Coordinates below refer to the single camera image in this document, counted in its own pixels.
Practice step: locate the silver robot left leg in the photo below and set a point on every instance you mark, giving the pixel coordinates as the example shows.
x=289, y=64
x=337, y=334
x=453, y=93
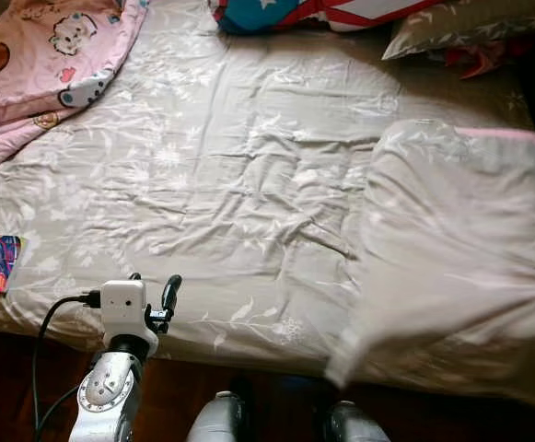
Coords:
x=214, y=419

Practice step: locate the red cloth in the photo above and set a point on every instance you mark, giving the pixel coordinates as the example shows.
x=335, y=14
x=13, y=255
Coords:
x=479, y=57

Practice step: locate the pink cartoon blanket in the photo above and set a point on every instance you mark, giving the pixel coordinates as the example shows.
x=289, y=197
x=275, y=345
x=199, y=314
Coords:
x=46, y=64

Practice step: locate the grey floral bed sheet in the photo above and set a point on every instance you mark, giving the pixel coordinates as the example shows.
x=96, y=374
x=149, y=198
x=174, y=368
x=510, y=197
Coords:
x=249, y=184

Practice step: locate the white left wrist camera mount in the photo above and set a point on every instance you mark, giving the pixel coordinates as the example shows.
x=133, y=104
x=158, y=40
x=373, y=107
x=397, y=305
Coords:
x=122, y=304

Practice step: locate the red blue star cushion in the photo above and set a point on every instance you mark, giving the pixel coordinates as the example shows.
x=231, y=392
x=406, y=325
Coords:
x=276, y=14

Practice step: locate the grey floral pillow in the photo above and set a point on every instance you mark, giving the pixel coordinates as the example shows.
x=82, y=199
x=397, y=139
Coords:
x=451, y=239
x=460, y=28

